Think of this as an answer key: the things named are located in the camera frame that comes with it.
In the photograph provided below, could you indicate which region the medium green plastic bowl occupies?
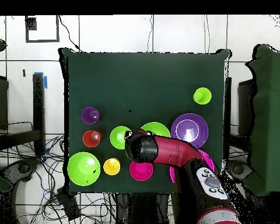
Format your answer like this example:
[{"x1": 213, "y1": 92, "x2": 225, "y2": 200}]
[{"x1": 139, "y1": 121, "x2": 172, "y2": 138}]

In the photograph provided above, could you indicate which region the small green plastic bowl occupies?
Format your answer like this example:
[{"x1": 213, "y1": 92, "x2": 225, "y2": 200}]
[{"x1": 109, "y1": 125, "x2": 131, "y2": 150}]

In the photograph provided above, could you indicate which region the purple plastic bowl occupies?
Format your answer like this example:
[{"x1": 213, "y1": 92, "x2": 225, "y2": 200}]
[{"x1": 170, "y1": 113, "x2": 209, "y2": 149}]

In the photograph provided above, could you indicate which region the dark green tablecloth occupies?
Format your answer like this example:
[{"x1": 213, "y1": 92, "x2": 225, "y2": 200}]
[{"x1": 58, "y1": 47, "x2": 232, "y2": 195}]

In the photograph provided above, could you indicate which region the small crimson plastic bowl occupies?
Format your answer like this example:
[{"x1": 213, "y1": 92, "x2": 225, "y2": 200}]
[{"x1": 129, "y1": 161, "x2": 154, "y2": 182}]

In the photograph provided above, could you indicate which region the yellow plastic cup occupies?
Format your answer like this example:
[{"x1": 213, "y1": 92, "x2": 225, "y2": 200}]
[{"x1": 103, "y1": 157, "x2": 121, "y2": 176}]

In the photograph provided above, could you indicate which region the purple plastic cup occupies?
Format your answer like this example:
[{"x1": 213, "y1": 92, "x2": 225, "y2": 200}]
[{"x1": 81, "y1": 106, "x2": 101, "y2": 125}]

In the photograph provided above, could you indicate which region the orange plastic cup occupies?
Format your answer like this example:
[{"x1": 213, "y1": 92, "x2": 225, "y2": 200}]
[{"x1": 82, "y1": 129, "x2": 103, "y2": 148}]

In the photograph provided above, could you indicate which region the lime green plastic cup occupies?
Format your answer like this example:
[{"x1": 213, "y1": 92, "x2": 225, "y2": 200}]
[{"x1": 192, "y1": 87, "x2": 212, "y2": 105}]

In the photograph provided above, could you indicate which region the large green plastic bowl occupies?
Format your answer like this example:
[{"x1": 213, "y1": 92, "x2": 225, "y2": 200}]
[{"x1": 66, "y1": 151, "x2": 102, "y2": 187}]

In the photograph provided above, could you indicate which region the large pink plastic bowl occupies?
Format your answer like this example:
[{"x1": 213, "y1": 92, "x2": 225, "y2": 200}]
[{"x1": 169, "y1": 149, "x2": 216, "y2": 184}]

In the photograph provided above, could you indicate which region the black metal stand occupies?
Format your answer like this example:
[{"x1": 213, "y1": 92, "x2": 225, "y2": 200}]
[{"x1": 32, "y1": 73, "x2": 46, "y2": 157}]

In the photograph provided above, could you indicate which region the black office chair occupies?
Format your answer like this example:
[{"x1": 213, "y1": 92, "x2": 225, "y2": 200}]
[
  {"x1": 1, "y1": 157, "x2": 40, "y2": 187},
  {"x1": 226, "y1": 159, "x2": 254, "y2": 184}
]

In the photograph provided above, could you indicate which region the black power strip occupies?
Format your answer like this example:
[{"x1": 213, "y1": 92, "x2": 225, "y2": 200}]
[{"x1": 57, "y1": 186, "x2": 82, "y2": 221}]

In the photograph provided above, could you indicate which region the thin black cable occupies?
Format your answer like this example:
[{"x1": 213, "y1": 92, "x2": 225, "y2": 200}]
[{"x1": 58, "y1": 15, "x2": 81, "y2": 51}]

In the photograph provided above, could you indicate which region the tangle of cables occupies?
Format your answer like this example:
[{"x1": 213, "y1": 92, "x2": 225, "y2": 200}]
[{"x1": 1, "y1": 134, "x2": 118, "y2": 224}]

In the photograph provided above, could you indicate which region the black square frame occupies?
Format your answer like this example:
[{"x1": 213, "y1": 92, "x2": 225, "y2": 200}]
[{"x1": 24, "y1": 15, "x2": 60, "y2": 43}]

